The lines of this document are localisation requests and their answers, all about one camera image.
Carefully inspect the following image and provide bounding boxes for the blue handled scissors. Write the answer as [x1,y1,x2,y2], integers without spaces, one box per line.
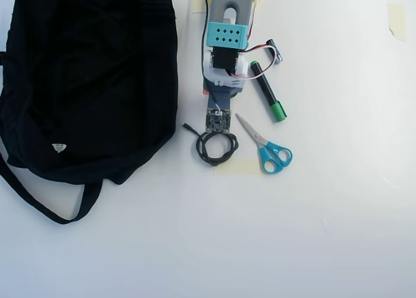
[235,113,293,175]

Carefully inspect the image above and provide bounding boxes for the black fabric bag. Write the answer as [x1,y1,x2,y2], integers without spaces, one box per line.
[0,0,179,226]

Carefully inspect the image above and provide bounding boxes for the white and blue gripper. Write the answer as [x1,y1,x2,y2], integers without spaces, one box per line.
[201,68,245,111]

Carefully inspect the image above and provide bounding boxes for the coiled black cable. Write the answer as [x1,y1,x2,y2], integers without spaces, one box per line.
[181,122,241,168]

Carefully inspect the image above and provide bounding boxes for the gripper camera circuit board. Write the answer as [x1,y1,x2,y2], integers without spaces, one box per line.
[205,108,233,133]

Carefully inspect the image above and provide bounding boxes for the black marker green cap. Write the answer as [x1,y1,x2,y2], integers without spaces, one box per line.
[249,60,288,123]

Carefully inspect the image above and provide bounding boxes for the small black battery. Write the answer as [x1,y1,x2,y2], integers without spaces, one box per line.
[265,38,284,65]

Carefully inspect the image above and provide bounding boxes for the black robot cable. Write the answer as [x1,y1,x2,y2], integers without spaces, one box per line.
[200,0,209,53]

